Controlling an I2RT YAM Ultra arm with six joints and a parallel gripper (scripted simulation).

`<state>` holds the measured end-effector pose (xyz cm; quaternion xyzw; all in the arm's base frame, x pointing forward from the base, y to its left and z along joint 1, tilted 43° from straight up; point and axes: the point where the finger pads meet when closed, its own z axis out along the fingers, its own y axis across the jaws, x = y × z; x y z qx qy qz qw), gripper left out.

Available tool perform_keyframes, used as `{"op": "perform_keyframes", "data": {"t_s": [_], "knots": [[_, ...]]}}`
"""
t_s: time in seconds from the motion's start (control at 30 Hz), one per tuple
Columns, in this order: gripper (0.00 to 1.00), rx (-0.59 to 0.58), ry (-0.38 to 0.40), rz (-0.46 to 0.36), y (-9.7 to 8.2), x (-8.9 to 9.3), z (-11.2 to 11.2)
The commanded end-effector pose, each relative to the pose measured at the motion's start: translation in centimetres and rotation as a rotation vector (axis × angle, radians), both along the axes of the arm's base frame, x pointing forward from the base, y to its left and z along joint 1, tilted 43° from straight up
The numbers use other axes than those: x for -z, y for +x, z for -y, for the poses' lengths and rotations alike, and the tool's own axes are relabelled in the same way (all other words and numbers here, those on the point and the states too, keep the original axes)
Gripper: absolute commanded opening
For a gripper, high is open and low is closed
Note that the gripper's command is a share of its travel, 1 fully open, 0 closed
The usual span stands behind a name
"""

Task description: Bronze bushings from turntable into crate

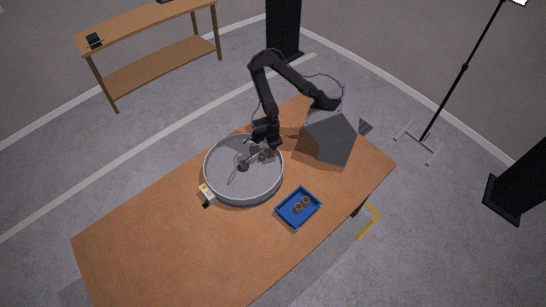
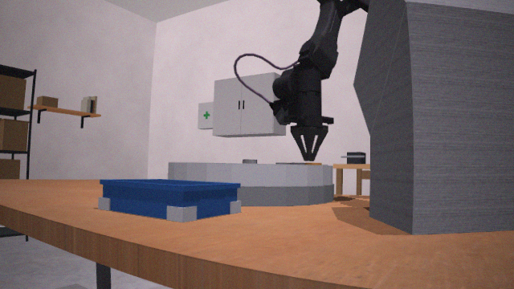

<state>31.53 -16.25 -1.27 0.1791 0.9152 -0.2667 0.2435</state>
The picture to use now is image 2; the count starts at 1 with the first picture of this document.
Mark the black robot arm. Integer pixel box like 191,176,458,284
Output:
272,0,370,125

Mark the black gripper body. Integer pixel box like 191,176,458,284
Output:
284,92,334,128

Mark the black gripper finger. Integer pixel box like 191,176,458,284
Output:
291,127,316,161
303,128,328,161

